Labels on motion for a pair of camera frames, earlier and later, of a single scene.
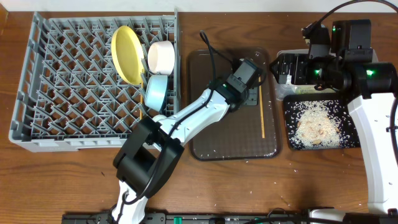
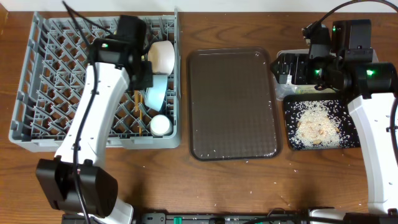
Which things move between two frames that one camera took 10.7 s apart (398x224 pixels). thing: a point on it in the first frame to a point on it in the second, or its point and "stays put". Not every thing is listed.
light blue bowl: x=156 y=91 stays put
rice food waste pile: x=319 y=124 stays put
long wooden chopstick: x=262 y=110 to x=136 y=100
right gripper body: x=317 y=71 stays put
